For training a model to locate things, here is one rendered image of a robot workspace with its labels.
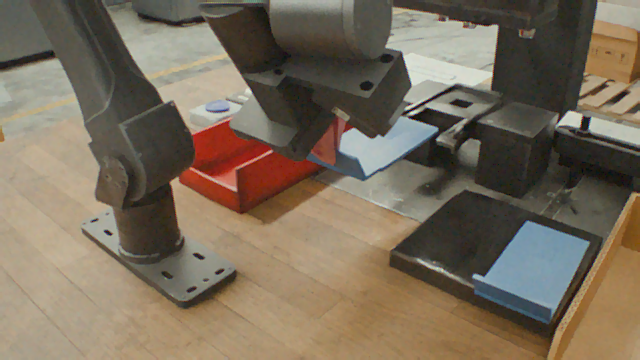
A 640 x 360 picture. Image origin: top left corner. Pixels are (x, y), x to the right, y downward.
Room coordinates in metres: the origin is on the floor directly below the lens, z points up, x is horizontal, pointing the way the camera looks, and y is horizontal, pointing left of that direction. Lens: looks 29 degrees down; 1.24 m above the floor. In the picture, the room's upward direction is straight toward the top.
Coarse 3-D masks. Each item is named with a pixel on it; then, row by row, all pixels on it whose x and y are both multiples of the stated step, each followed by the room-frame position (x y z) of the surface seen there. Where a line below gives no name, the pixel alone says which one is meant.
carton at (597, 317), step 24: (624, 216) 0.41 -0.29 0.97; (624, 240) 0.45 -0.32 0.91; (600, 264) 0.34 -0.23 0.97; (624, 264) 0.41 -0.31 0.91; (600, 288) 0.38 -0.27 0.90; (624, 288) 0.38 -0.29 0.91; (576, 312) 0.29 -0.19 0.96; (600, 312) 0.35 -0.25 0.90; (624, 312) 0.34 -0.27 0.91; (576, 336) 0.32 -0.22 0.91; (600, 336) 0.32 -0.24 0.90; (624, 336) 0.31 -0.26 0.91
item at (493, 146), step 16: (448, 128) 0.62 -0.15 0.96; (432, 144) 0.65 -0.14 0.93; (480, 144) 0.59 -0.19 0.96; (496, 144) 0.58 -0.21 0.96; (512, 144) 0.57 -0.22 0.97; (544, 144) 0.60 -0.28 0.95; (416, 160) 0.65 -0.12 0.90; (432, 160) 0.65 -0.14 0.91; (480, 160) 0.59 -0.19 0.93; (496, 160) 0.58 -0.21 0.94; (512, 160) 0.57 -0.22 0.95; (528, 160) 0.55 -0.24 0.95; (544, 160) 0.61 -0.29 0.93; (480, 176) 0.59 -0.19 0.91; (496, 176) 0.58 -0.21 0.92; (512, 176) 0.56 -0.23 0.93; (528, 176) 0.56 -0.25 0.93; (512, 192) 0.56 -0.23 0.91
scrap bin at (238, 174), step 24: (216, 144) 0.64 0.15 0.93; (240, 144) 0.68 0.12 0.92; (264, 144) 0.70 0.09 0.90; (192, 168) 0.58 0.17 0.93; (216, 168) 0.63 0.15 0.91; (240, 168) 0.52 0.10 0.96; (264, 168) 0.55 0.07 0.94; (288, 168) 0.58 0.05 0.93; (312, 168) 0.62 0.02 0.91; (216, 192) 0.55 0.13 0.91; (240, 192) 0.52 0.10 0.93; (264, 192) 0.55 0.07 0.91
